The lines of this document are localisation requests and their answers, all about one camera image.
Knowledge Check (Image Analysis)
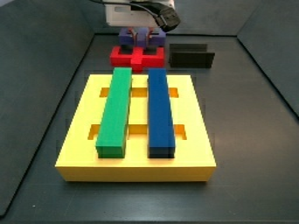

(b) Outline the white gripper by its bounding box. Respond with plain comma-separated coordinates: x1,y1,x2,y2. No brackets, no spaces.
104,0,175,46

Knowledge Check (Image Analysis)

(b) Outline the purple comb-shaped block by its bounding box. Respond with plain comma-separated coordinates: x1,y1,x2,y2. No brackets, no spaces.
118,27,166,48

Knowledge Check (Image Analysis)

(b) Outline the black angle fixture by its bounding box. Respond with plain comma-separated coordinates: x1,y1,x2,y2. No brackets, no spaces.
170,44,215,68

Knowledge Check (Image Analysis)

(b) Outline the yellow slotted board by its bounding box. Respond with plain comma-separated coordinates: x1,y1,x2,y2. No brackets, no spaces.
55,74,216,182

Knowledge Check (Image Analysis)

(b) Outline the red comb-shaped block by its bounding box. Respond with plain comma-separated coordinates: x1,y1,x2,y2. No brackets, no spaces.
110,46,164,73

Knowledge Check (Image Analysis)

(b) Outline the green bar block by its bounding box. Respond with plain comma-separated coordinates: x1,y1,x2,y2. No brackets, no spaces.
96,67,132,158

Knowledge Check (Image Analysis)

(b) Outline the blue bar block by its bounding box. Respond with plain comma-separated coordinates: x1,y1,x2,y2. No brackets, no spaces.
147,68,175,158

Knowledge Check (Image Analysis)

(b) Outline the black camera cable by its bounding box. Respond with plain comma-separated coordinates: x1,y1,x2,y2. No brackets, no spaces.
90,0,167,28

